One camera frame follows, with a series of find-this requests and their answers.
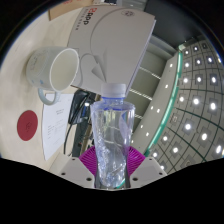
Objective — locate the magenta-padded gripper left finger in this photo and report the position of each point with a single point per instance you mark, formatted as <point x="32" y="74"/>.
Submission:
<point x="78" y="168"/>

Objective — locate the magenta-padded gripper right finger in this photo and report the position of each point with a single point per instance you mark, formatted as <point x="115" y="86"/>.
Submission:
<point x="143" y="168"/>

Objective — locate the clear plastic water bottle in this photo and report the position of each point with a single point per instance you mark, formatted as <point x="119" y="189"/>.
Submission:
<point x="111" y="133"/>

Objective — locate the white printed paper sheet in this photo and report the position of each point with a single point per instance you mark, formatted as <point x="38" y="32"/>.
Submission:
<point x="55" y="126"/>

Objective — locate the flat round red coaster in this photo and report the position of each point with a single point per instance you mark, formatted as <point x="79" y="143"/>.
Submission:
<point x="27" y="125"/>

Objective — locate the round ceiling lights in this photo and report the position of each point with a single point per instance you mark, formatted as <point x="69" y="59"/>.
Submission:
<point x="196" y="101"/>

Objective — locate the white ceramic mug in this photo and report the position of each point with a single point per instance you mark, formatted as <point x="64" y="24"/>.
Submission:
<point x="40" y="68"/>

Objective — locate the large white cardboard box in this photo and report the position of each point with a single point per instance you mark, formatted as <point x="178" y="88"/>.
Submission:
<point x="113" y="43"/>

